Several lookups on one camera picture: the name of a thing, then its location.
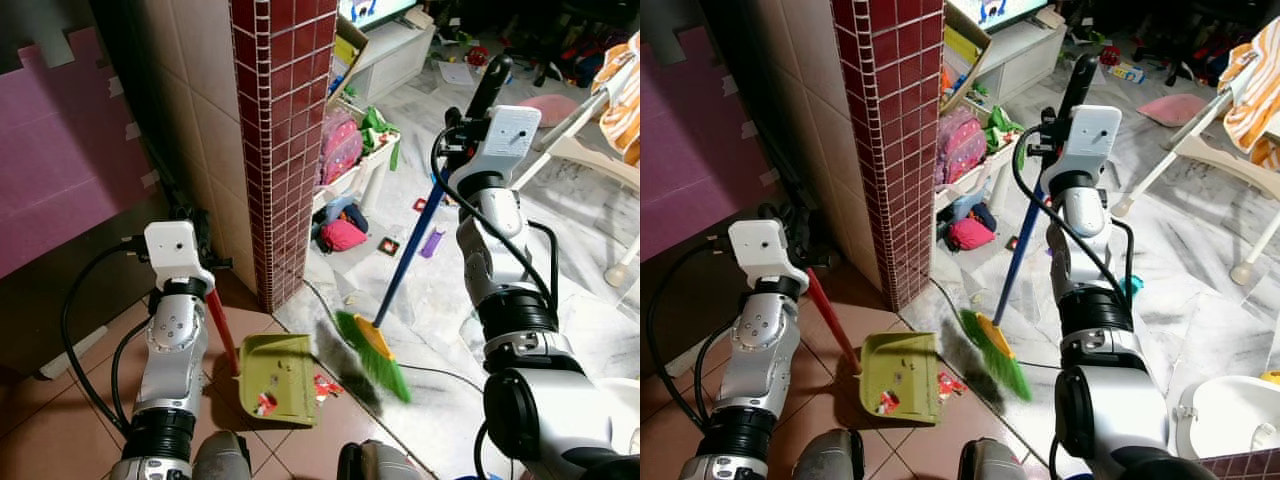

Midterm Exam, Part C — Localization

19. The yellow-green dustpan red handle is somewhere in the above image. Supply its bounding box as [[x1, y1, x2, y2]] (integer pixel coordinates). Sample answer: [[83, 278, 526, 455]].
[[805, 268, 943, 424], [205, 288, 323, 429]]

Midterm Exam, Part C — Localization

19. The pink floor cushion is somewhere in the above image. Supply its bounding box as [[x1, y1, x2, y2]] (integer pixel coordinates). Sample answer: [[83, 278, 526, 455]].
[[1137, 93, 1206, 128], [520, 95, 579, 128]]

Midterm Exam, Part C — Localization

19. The green soft toy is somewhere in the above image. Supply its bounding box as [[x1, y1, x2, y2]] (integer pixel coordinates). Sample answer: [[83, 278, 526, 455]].
[[360, 107, 401, 171], [985, 105, 1031, 166]]

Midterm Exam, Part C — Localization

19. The white toy bin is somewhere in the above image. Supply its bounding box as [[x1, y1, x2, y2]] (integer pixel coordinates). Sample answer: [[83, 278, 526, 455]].
[[315, 100, 401, 216], [935, 100, 1031, 211]]

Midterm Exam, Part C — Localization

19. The white TV cabinet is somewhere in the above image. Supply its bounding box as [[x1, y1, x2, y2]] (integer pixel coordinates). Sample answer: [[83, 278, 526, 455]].
[[345, 10, 436, 106], [975, 15, 1066, 106]]

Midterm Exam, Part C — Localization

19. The pink patterned backpack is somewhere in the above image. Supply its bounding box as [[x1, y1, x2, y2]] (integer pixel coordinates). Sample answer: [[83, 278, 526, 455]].
[[322, 112, 363, 186], [938, 110, 986, 186]]

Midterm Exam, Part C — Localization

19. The brown cardboard box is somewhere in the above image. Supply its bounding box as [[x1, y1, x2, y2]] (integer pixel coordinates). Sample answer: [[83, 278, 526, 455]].
[[940, 20, 991, 111], [330, 15, 369, 101]]

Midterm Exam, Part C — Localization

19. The pink and blue bag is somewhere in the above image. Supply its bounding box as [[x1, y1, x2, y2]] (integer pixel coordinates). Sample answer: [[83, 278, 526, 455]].
[[315, 195, 369, 253], [945, 190, 999, 251]]

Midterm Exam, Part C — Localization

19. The flat screen television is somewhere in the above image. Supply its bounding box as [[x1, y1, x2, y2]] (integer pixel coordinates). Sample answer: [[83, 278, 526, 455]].
[[335, 0, 416, 31], [945, 0, 1051, 31]]

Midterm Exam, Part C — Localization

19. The white plastic high chair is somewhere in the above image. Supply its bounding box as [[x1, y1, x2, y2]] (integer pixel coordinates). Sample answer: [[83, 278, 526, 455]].
[[1110, 60, 1280, 286], [510, 55, 641, 291]]

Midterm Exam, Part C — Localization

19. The orange striped cloth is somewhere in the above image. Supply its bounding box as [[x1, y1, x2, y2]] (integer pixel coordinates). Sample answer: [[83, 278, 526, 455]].
[[1215, 40, 1280, 171], [595, 30, 641, 166]]

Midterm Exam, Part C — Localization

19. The grey left robot leg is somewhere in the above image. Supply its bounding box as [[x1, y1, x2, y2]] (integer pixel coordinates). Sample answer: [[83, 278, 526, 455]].
[[795, 430, 866, 480], [193, 432, 251, 480]]

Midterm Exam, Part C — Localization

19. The grey robot leg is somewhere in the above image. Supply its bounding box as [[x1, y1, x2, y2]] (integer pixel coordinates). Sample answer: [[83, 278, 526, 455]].
[[958, 438, 1051, 480], [795, 430, 866, 480], [193, 432, 251, 480], [338, 440, 431, 480]]

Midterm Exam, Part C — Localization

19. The grey right robot leg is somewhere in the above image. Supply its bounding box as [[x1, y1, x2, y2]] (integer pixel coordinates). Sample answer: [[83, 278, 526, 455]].
[[958, 438, 1051, 480], [338, 440, 431, 480]]

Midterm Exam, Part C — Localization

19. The white plastic potty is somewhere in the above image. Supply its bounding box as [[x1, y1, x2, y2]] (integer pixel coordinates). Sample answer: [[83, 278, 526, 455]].
[[1175, 375, 1280, 461]]

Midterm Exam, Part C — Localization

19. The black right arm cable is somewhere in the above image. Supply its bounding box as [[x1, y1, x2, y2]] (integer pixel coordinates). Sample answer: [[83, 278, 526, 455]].
[[430, 125, 558, 311], [1011, 125, 1136, 301]]

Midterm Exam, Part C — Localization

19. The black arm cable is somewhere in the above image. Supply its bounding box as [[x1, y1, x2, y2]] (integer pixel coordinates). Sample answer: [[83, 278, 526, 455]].
[[430, 125, 558, 311], [60, 240, 161, 441], [1011, 125, 1136, 301], [645, 240, 746, 441]]

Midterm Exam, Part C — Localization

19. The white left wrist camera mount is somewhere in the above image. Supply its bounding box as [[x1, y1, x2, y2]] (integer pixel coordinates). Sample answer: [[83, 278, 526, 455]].
[[143, 220, 216, 293], [728, 219, 809, 293]]

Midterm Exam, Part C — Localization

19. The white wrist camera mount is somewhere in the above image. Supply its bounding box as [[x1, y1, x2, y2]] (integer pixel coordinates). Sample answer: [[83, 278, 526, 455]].
[[728, 219, 809, 293], [470, 105, 543, 186], [143, 220, 216, 293], [1060, 105, 1123, 183]]

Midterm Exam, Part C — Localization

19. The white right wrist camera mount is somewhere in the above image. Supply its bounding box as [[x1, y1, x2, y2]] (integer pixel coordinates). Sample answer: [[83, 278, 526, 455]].
[[1060, 105, 1123, 183], [470, 105, 543, 186]]

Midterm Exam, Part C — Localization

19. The pink foam wall mat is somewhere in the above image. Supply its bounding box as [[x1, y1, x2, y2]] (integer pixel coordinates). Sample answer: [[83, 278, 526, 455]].
[[0, 25, 151, 281], [640, 25, 761, 261]]

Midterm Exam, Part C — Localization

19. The thin floor cable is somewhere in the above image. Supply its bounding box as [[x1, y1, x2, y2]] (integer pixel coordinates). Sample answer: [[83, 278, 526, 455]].
[[928, 278, 976, 331], [300, 278, 486, 391]]

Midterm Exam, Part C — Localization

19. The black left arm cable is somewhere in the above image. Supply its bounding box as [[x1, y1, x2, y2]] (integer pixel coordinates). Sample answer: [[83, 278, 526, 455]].
[[645, 240, 746, 441], [60, 240, 161, 441]]

